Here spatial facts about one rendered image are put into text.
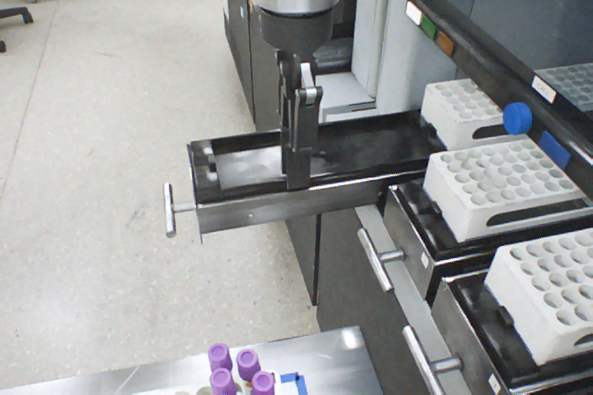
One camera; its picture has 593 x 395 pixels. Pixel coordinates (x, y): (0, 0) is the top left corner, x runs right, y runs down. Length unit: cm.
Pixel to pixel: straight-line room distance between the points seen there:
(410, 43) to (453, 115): 13
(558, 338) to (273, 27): 38
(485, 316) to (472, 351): 4
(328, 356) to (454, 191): 23
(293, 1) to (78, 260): 138
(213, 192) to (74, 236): 122
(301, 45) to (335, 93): 46
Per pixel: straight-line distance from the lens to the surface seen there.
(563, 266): 57
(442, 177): 61
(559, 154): 48
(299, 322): 148
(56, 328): 161
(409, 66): 78
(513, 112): 51
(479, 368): 56
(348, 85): 100
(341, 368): 48
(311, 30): 51
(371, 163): 70
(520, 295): 53
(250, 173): 68
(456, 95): 76
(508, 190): 61
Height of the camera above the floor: 125
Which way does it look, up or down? 41 degrees down
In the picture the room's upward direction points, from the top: straight up
